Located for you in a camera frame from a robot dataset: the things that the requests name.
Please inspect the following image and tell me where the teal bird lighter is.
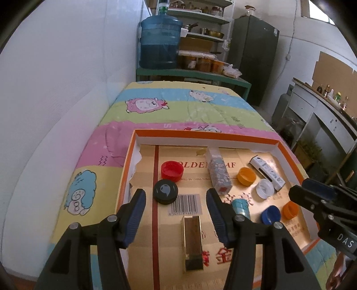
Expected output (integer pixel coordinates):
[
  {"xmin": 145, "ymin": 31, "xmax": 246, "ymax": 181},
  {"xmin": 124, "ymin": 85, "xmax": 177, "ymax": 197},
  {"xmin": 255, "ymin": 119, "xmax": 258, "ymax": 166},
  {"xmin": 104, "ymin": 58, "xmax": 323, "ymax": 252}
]
[{"xmin": 231, "ymin": 199, "xmax": 251, "ymax": 219}]

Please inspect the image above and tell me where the dark orange bottle cap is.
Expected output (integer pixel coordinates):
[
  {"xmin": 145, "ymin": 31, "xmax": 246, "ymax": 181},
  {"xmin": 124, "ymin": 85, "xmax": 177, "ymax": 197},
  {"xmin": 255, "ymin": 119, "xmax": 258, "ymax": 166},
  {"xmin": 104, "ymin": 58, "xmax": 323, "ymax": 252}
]
[{"xmin": 282, "ymin": 201, "xmax": 299, "ymax": 221}]

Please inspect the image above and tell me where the gold brown lighter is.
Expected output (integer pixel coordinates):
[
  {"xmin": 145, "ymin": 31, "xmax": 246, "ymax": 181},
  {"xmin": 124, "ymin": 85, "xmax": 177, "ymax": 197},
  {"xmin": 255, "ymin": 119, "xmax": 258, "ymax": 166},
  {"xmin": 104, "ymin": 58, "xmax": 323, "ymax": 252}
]
[{"xmin": 182, "ymin": 216, "xmax": 204, "ymax": 272}]

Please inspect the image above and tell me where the black round cap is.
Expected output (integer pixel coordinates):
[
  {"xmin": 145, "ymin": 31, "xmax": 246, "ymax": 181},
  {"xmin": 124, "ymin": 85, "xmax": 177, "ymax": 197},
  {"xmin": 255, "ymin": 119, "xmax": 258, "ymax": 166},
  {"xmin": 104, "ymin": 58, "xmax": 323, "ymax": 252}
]
[{"xmin": 152, "ymin": 179, "xmax": 179, "ymax": 205}]

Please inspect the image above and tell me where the clear patterned lighter box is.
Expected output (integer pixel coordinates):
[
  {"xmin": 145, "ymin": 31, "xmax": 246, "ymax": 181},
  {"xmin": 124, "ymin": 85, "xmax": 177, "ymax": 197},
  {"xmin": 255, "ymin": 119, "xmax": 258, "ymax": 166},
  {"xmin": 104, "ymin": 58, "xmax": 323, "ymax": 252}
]
[{"xmin": 205, "ymin": 147, "xmax": 232, "ymax": 195}]

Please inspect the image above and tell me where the light orange bottle cap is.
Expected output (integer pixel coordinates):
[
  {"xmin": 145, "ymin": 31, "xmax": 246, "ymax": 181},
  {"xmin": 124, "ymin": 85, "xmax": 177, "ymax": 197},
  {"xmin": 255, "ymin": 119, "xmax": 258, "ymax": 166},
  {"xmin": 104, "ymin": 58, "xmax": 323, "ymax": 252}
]
[{"xmin": 237, "ymin": 167, "xmax": 257, "ymax": 187}]

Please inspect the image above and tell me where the blue bottle cap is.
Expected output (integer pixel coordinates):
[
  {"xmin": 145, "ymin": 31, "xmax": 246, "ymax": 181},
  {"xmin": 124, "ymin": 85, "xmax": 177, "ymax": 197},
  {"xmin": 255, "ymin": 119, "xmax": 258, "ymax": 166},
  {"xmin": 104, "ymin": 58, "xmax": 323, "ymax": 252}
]
[{"xmin": 260, "ymin": 205, "xmax": 281, "ymax": 225}]

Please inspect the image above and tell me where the white bottle cap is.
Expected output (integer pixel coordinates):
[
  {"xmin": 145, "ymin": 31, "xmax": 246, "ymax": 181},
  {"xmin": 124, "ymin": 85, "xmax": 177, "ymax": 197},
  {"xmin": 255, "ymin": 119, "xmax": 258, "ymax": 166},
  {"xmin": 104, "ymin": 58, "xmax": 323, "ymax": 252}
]
[{"xmin": 255, "ymin": 179, "xmax": 275, "ymax": 199}]

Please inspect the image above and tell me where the white cartoon lighter box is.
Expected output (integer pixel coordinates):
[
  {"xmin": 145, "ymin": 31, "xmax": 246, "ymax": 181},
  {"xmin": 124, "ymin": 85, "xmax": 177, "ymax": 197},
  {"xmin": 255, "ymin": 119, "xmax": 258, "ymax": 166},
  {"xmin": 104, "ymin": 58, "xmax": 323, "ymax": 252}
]
[{"xmin": 249, "ymin": 155, "xmax": 286, "ymax": 192}]

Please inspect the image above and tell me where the red bottle cap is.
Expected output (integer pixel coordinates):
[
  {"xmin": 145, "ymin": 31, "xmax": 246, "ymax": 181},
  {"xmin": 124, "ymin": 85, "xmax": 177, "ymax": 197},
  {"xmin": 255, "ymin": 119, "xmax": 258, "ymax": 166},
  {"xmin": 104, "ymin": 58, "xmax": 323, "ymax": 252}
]
[{"xmin": 161, "ymin": 161, "xmax": 184, "ymax": 182}]

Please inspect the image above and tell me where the person's right hand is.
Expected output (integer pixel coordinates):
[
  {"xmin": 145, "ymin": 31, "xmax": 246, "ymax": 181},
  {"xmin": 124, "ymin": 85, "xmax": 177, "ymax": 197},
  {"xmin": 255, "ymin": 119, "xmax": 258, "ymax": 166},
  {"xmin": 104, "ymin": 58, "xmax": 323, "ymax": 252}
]
[{"xmin": 326, "ymin": 252, "xmax": 351, "ymax": 290}]

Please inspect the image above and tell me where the colourful cartoon quilt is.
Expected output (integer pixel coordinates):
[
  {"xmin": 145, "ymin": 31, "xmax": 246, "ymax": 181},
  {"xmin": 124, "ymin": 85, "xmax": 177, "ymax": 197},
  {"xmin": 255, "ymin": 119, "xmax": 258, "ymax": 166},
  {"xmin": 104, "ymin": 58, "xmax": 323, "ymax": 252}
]
[{"xmin": 47, "ymin": 80, "xmax": 338, "ymax": 290}]

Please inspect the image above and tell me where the shallow orange cardboard box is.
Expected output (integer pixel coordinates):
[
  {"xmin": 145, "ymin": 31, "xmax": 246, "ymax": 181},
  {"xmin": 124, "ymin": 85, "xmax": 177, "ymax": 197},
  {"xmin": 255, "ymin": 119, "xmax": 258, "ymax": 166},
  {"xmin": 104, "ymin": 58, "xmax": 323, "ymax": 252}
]
[{"xmin": 117, "ymin": 129, "xmax": 320, "ymax": 289}]

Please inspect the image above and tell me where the grey kitchen counter cabinet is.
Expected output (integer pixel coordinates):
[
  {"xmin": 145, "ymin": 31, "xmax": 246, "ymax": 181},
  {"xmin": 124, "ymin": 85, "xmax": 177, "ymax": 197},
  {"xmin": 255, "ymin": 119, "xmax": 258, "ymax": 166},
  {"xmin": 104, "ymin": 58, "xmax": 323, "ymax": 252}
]
[{"xmin": 272, "ymin": 79, "xmax": 356, "ymax": 189}]

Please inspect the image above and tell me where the green low bench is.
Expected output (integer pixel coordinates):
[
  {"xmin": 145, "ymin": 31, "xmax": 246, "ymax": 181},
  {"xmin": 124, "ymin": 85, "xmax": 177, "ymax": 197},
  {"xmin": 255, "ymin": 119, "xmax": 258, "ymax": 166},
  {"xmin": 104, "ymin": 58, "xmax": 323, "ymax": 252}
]
[{"xmin": 136, "ymin": 68, "xmax": 251, "ymax": 100}]

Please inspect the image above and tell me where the dark green refrigerator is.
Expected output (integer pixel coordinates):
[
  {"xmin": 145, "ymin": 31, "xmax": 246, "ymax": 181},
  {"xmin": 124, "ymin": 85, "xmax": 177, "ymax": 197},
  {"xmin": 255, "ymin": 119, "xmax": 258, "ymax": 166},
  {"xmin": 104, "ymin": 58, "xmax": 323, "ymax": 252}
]
[{"xmin": 228, "ymin": 16, "xmax": 280, "ymax": 106}]

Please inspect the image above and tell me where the blue water jug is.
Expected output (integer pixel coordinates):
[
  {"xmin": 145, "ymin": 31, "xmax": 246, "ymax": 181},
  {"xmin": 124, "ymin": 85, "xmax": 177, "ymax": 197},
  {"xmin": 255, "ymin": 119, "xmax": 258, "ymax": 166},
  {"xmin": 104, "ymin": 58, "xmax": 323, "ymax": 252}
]
[{"xmin": 139, "ymin": 1, "xmax": 183, "ymax": 69}]

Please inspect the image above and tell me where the wall shelf with kitchenware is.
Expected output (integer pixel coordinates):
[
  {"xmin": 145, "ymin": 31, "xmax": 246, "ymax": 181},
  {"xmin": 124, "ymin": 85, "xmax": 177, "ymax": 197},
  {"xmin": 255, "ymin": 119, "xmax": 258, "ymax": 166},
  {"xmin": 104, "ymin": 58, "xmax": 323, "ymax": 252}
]
[{"xmin": 168, "ymin": 0, "xmax": 234, "ymax": 62}]

